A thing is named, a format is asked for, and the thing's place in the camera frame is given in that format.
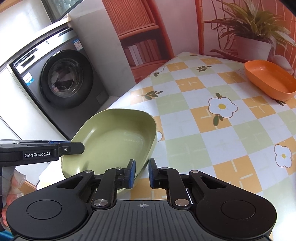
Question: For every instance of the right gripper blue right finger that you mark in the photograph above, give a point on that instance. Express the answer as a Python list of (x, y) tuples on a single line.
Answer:
[(173, 182)]

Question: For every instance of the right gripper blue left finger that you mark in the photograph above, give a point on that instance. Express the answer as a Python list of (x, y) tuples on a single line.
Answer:
[(110, 182)]

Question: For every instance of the green square plate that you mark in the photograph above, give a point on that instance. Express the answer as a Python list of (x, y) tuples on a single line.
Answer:
[(111, 139)]

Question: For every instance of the orange square plate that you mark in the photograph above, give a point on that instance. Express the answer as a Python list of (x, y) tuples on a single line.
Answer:
[(273, 80)]

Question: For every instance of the gloved human hand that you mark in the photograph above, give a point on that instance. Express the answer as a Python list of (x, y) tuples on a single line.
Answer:
[(13, 186)]

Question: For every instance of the checkered floral tablecloth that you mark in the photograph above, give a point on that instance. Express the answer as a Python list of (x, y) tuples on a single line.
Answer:
[(211, 118)]

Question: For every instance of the grey washing machine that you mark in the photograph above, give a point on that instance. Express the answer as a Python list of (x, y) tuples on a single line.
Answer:
[(58, 76)]

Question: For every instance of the printed room backdrop cloth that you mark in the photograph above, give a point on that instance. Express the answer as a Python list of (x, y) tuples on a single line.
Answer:
[(153, 32)]

